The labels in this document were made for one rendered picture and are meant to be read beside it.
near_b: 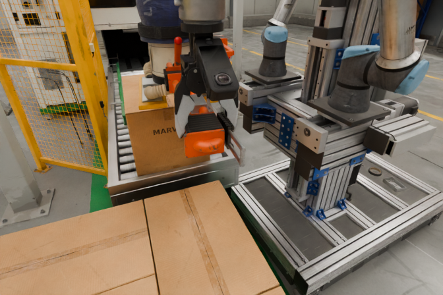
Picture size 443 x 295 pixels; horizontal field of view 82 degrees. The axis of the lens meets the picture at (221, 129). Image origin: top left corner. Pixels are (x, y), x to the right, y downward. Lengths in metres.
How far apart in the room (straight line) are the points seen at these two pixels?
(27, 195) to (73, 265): 1.22
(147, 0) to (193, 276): 0.96
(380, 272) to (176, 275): 1.27
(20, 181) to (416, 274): 2.58
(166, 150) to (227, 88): 1.02
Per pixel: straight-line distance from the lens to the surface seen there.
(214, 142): 0.46
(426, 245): 2.23
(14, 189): 2.33
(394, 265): 2.01
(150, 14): 0.95
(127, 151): 1.73
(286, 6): 1.52
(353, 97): 1.07
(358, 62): 1.03
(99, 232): 1.27
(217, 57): 0.41
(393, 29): 0.88
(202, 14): 0.42
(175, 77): 0.78
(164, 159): 1.39
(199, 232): 1.17
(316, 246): 1.63
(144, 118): 1.26
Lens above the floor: 1.45
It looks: 29 degrees down
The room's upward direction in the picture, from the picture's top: straight up
